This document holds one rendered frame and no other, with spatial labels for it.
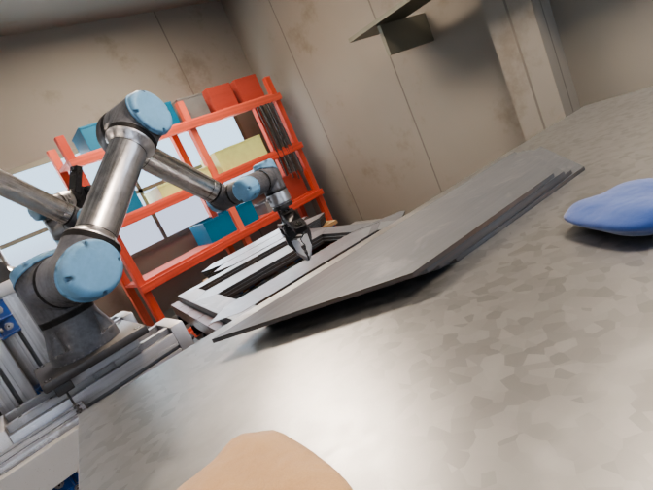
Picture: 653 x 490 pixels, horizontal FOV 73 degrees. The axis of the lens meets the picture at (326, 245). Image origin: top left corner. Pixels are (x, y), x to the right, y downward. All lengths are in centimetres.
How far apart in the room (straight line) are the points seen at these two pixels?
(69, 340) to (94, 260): 21
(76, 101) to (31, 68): 42
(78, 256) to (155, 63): 450
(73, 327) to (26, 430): 21
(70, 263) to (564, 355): 84
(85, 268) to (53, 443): 32
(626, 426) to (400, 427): 13
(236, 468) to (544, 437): 18
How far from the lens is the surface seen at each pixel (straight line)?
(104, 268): 99
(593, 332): 36
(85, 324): 111
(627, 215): 48
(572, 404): 31
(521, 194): 65
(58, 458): 103
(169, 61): 544
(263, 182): 142
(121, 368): 113
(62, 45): 521
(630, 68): 351
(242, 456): 32
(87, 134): 418
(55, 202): 174
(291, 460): 29
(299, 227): 141
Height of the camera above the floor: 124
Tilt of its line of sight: 12 degrees down
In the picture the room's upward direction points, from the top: 24 degrees counter-clockwise
